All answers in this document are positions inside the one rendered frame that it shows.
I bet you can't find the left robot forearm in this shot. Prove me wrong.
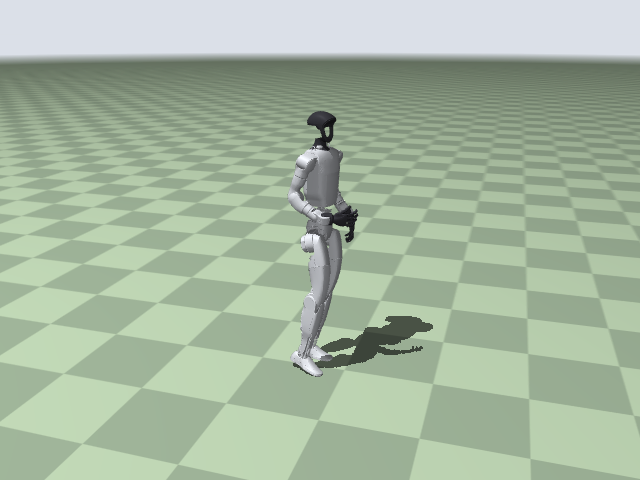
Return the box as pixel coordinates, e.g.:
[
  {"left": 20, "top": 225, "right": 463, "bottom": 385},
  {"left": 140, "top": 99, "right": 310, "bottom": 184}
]
[{"left": 334, "top": 189, "right": 353, "bottom": 212}]

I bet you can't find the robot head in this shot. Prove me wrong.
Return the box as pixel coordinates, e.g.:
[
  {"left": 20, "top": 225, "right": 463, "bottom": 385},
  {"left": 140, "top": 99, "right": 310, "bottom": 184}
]
[{"left": 307, "top": 111, "right": 336, "bottom": 151}]

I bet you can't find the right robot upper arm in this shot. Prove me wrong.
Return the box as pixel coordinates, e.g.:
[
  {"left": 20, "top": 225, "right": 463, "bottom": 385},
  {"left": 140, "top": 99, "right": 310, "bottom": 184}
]
[{"left": 288, "top": 153, "right": 317, "bottom": 201}]

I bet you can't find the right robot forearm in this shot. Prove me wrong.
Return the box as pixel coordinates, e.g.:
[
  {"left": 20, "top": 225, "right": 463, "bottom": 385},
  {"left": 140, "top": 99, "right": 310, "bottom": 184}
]
[{"left": 288, "top": 193, "right": 330, "bottom": 225}]

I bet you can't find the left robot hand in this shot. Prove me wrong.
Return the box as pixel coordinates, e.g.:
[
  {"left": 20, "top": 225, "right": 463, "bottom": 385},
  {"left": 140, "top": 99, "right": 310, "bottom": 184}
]
[{"left": 345, "top": 208, "right": 355, "bottom": 242}]

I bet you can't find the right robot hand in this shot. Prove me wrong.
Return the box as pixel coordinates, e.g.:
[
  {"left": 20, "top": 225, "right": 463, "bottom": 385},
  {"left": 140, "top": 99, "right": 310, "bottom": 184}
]
[{"left": 321, "top": 206, "right": 358, "bottom": 226}]

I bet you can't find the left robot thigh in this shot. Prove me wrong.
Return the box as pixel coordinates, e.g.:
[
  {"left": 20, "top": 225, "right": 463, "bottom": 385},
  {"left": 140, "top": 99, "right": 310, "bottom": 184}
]
[{"left": 310, "top": 228, "right": 342, "bottom": 300}]

